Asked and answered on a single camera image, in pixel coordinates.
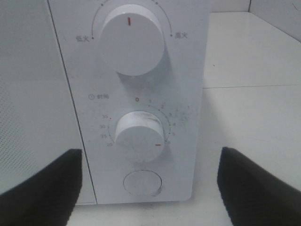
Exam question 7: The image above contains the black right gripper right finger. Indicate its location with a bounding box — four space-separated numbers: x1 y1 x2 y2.
217 147 301 226

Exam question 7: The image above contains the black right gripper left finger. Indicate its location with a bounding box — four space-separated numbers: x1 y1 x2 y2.
0 149 82 226

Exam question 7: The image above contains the white microwave door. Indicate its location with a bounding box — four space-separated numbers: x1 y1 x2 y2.
0 0 84 193

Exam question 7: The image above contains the round white door button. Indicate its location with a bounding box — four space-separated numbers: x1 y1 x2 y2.
123 170 162 195

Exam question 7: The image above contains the white microwave knob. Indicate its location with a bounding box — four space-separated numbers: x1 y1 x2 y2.
115 111 165 163
99 4 165 76

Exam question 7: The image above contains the white microwave oven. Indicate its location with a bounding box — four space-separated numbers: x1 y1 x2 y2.
0 0 210 206

